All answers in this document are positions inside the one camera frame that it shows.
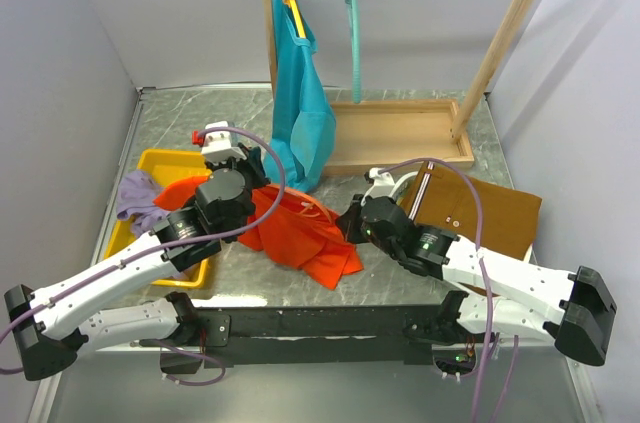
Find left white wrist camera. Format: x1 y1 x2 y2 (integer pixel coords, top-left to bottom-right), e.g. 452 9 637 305
192 130 246 164

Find blue t shirt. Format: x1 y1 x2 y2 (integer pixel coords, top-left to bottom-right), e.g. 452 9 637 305
270 0 336 192

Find yellow plastic tray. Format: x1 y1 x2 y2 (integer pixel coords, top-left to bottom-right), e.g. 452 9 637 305
103 149 213 290

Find brown shorts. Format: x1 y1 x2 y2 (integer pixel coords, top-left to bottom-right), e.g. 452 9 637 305
399 160 544 294

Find black base beam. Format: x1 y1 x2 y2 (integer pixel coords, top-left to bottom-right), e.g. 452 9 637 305
138 305 496 370

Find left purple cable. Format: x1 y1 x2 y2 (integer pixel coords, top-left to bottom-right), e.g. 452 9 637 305
0 126 287 388

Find purple t shirt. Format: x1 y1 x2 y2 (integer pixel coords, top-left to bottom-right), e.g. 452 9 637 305
116 168 201 282

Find orange t shirt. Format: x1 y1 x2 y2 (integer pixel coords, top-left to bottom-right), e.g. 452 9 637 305
152 175 364 290

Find white plastic basket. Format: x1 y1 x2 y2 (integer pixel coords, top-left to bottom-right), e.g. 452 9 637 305
387 170 534 264

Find orange plastic hanger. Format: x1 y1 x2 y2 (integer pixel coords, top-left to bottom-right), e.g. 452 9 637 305
271 184 334 223

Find teal plastic hanger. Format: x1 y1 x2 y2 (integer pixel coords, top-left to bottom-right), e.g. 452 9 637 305
344 0 362 104

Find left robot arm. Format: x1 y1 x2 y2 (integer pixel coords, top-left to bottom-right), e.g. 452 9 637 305
4 145 270 381

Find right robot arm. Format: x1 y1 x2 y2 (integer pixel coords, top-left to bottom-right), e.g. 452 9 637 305
336 195 617 366

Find wooden clothes rack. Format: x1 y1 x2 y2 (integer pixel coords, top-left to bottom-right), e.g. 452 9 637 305
262 0 534 176

